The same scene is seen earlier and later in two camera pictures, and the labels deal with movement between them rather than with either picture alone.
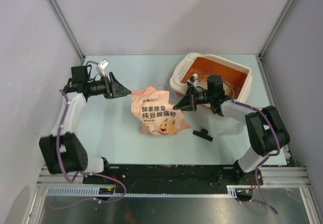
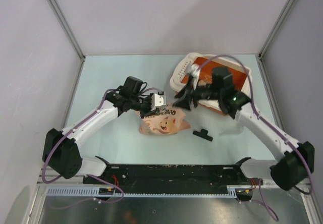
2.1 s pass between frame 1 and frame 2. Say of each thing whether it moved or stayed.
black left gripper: moved
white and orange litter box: stayed
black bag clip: stayed
